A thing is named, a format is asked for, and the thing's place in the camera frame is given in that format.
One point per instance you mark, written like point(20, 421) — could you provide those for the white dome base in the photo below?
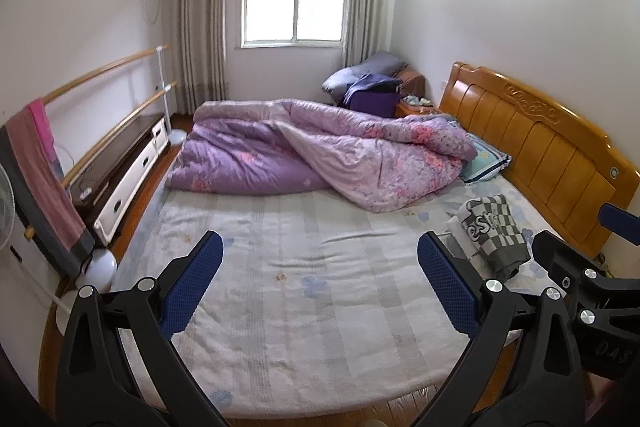
point(100, 267)

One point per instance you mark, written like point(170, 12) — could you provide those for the wooden nightstand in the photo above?
point(407, 110)

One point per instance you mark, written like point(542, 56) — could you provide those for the bright pink towel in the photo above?
point(42, 132)

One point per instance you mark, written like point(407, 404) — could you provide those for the white standing fan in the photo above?
point(6, 207)

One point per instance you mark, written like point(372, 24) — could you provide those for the blue cloth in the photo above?
point(367, 84)

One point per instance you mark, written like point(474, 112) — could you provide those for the wooden headboard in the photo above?
point(550, 157)

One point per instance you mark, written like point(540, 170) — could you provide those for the grey striped curtain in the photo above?
point(367, 2)
point(202, 27)

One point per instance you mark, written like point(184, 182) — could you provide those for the grey white checkered garment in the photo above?
point(495, 227)

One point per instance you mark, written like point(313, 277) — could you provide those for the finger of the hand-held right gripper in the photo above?
point(622, 224)
point(555, 254)

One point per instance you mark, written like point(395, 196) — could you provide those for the pink grey-edged towel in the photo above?
point(45, 202)

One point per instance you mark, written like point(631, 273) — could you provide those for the white bar stand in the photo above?
point(161, 97)

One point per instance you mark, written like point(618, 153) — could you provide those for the dark and white cabinet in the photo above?
point(130, 167)

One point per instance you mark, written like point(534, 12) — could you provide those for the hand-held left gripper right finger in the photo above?
point(450, 292)

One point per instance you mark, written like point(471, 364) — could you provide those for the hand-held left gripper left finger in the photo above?
point(192, 287)

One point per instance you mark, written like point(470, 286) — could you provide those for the blue green patterned pillow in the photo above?
point(485, 162)

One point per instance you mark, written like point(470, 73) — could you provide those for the small white device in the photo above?
point(86, 194)

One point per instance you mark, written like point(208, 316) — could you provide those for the grey blue pillow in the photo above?
point(370, 67)

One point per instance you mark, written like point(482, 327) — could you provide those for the purple floral quilt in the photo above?
point(250, 157)

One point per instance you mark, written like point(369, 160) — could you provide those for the wooden ballet bar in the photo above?
point(120, 132)
point(100, 74)

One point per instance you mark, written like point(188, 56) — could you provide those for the dark purple storage box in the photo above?
point(375, 104)

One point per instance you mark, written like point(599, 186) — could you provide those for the brown cloth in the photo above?
point(412, 82)

